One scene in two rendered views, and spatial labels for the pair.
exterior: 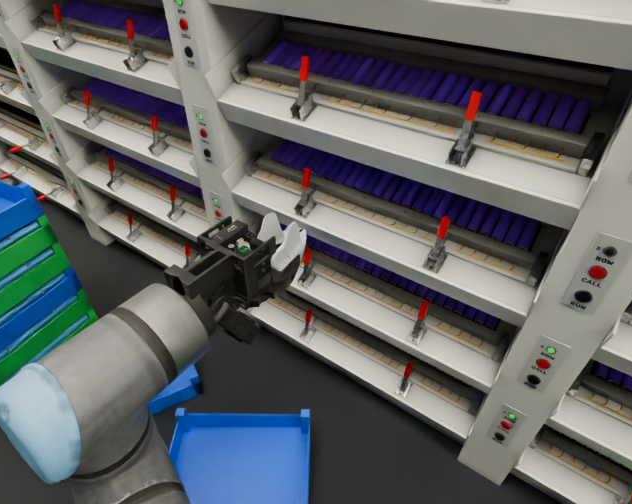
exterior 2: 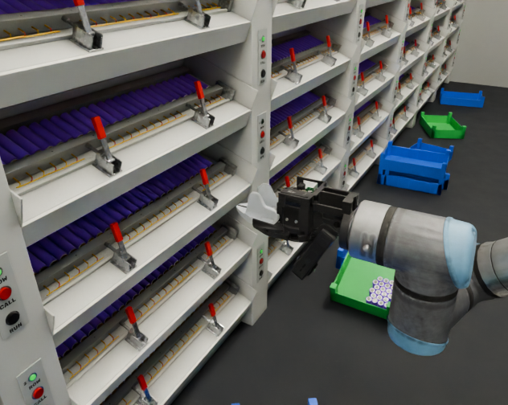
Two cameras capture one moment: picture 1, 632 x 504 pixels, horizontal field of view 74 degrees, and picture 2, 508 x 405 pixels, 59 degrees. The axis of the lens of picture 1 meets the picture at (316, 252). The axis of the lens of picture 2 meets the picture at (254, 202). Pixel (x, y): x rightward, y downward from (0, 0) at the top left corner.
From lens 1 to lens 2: 87 cm
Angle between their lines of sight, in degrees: 76
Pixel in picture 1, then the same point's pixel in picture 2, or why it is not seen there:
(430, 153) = (194, 130)
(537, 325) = (255, 184)
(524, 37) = (216, 41)
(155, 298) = (372, 205)
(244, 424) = not seen: outside the picture
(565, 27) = (229, 30)
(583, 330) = (264, 168)
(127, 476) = not seen: hidden behind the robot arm
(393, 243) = (185, 218)
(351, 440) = (243, 390)
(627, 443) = not seen: hidden behind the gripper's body
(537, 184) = (233, 112)
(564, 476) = (271, 263)
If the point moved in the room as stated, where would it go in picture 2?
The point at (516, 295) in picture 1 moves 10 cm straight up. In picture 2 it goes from (238, 182) to (237, 145)
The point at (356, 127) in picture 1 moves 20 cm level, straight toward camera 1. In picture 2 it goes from (149, 148) to (260, 149)
